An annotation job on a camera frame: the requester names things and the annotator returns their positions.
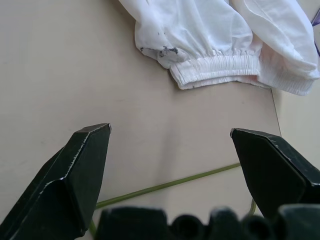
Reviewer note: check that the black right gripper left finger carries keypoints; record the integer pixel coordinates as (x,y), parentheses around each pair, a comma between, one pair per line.
(62,195)

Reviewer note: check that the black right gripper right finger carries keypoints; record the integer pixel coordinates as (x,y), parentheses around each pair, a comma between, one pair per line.
(275,175)

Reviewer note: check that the green rod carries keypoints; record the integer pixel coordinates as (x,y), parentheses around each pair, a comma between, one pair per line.
(175,181)

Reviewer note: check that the white ribbed-cuff garment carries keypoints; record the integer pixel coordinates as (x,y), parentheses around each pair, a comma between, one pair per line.
(200,37)

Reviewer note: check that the purple tissue box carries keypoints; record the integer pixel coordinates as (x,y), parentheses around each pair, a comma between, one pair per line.
(318,35)

